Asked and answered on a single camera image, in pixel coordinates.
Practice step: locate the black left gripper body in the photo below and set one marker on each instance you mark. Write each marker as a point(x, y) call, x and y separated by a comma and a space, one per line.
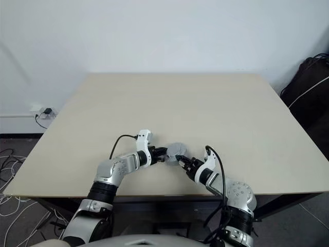
point(154, 155)

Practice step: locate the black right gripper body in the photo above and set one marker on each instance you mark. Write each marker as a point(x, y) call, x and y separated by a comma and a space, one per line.
point(194, 168)

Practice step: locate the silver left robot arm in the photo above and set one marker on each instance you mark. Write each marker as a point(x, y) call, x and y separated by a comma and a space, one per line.
point(120, 167)

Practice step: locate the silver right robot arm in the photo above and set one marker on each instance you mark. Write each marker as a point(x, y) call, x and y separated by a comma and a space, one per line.
point(239, 193)

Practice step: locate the gray robot torso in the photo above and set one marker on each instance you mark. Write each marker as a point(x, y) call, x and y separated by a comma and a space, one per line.
point(144, 240)

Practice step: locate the black power adapter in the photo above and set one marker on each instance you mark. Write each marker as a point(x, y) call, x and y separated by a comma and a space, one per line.
point(47, 111)

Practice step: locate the black fabric bag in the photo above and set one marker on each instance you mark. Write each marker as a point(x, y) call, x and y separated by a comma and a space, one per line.
point(311, 90)

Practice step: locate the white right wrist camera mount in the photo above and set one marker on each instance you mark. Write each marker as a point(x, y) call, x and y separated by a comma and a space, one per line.
point(209, 163)

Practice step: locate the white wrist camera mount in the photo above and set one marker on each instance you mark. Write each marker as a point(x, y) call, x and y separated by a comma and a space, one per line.
point(209, 163)
point(142, 137)

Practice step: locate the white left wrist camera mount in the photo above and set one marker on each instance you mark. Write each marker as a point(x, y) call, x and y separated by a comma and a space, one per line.
point(142, 137)

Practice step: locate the dark table frame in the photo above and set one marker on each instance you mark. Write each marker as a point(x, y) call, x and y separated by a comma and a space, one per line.
point(282, 203)

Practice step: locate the wall power socket with plug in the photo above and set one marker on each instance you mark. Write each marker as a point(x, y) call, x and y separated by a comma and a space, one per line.
point(44, 114)

